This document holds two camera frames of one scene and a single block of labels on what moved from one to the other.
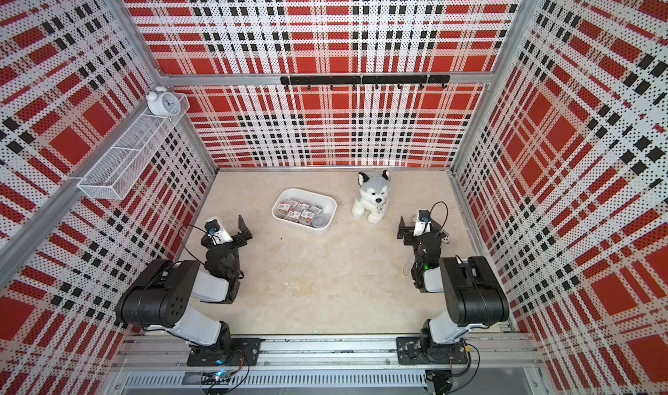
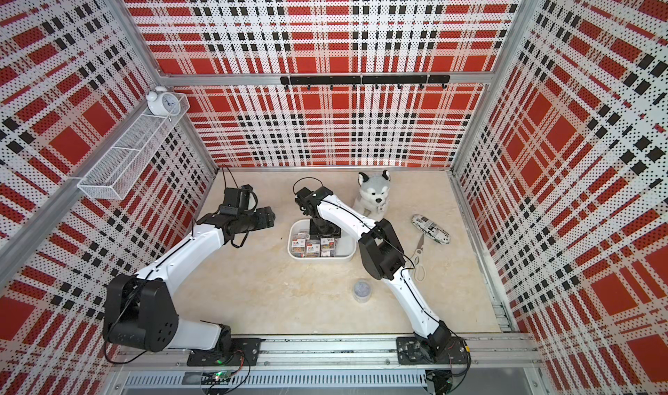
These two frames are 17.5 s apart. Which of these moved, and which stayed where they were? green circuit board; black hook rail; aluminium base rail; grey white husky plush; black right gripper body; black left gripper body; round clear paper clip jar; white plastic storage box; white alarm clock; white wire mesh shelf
Moved: black right gripper body; round clear paper clip jar; black left gripper body; white plastic storage box
Stayed: aluminium base rail; black hook rail; white alarm clock; grey white husky plush; green circuit board; white wire mesh shelf
